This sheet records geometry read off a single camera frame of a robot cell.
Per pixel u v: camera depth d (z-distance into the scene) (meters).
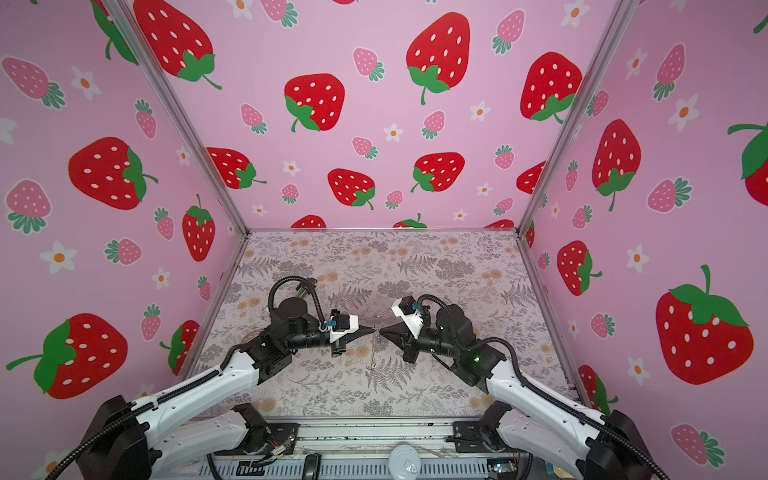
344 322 0.58
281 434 0.75
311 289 1.03
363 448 0.73
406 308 0.61
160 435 0.43
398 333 0.66
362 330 0.61
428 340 0.64
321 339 0.63
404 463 0.66
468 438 0.73
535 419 0.48
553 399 0.46
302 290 1.01
